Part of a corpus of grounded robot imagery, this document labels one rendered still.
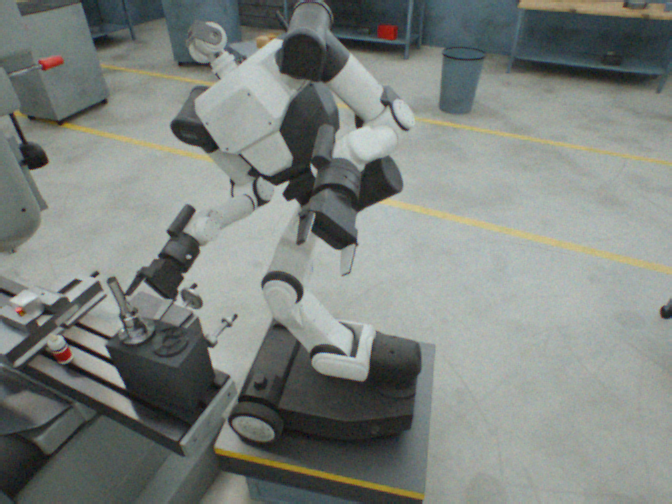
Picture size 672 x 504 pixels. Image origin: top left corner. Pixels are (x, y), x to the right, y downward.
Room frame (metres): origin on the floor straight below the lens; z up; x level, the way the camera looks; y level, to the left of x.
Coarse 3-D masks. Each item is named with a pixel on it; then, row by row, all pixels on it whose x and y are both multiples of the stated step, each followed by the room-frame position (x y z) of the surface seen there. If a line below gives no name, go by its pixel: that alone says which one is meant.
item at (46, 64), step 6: (42, 60) 1.07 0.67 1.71; (48, 60) 1.08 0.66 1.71; (54, 60) 1.10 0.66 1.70; (60, 60) 1.11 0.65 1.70; (30, 66) 1.05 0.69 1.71; (36, 66) 1.06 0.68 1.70; (42, 66) 1.07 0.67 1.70; (48, 66) 1.08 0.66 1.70; (54, 66) 1.09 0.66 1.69; (12, 72) 1.01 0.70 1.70; (18, 72) 1.02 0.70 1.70; (24, 72) 1.03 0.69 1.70
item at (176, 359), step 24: (120, 336) 0.76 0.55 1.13; (144, 336) 0.76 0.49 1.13; (168, 336) 0.76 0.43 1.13; (192, 336) 0.77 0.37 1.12; (120, 360) 0.73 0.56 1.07; (144, 360) 0.70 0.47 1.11; (168, 360) 0.69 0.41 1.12; (192, 360) 0.72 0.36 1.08; (144, 384) 0.71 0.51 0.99; (168, 384) 0.69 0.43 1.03; (192, 384) 0.70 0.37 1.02; (192, 408) 0.67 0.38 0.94
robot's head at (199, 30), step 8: (192, 24) 1.11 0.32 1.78; (200, 24) 1.09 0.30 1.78; (208, 24) 1.10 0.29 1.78; (216, 24) 1.13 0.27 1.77; (192, 32) 1.09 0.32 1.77; (200, 32) 1.09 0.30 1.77; (208, 32) 1.09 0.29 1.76; (216, 32) 1.10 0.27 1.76; (224, 32) 1.13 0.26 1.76; (192, 40) 1.10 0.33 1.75; (200, 40) 1.09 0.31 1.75; (208, 40) 1.09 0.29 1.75; (216, 40) 1.09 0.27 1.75; (224, 40) 1.11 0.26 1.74; (208, 48) 1.09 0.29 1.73; (216, 48) 1.10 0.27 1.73
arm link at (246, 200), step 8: (248, 184) 1.22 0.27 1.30; (240, 192) 1.22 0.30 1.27; (248, 192) 1.21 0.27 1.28; (256, 192) 1.19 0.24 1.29; (232, 200) 1.16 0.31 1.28; (240, 200) 1.16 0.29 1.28; (248, 200) 1.18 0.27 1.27; (256, 200) 1.19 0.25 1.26; (224, 208) 1.11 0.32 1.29; (232, 208) 1.12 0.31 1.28; (240, 208) 1.14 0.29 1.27; (248, 208) 1.16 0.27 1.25; (256, 208) 1.19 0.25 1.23; (232, 216) 1.10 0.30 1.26; (240, 216) 1.13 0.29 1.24; (248, 216) 1.17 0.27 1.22
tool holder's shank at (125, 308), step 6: (114, 276) 0.78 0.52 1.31; (108, 282) 0.77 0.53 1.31; (114, 282) 0.77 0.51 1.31; (114, 288) 0.76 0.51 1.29; (120, 288) 0.77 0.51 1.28; (114, 294) 0.76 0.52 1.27; (120, 294) 0.77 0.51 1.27; (120, 300) 0.76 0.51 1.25; (126, 300) 0.77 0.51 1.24; (120, 306) 0.76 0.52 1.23; (126, 306) 0.77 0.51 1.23; (132, 306) 0.78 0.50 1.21; (120, 312) 0.76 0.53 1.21; (126, 312) 0.76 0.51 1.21; (132, 312) 0.77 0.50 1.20
